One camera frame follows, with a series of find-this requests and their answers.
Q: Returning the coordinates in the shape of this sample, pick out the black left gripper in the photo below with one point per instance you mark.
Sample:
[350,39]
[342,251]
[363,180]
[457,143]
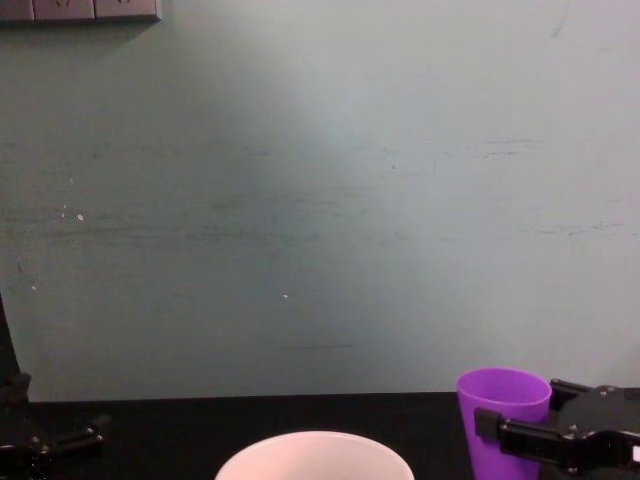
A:
[20,450]

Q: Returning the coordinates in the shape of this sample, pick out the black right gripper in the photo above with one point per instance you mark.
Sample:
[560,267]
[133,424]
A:
[607,407]

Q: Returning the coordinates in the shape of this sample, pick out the purple plastic cup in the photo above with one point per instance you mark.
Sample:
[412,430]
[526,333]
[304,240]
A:
[487,450]

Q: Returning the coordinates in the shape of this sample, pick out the black table cloth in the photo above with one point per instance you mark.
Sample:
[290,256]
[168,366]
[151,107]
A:
[165,440]

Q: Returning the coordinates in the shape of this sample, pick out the white cup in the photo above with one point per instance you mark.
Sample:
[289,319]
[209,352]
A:
[310,457]

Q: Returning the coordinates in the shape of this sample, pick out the grey wall socket panel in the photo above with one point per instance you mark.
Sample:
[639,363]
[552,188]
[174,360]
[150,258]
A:
[80,9]

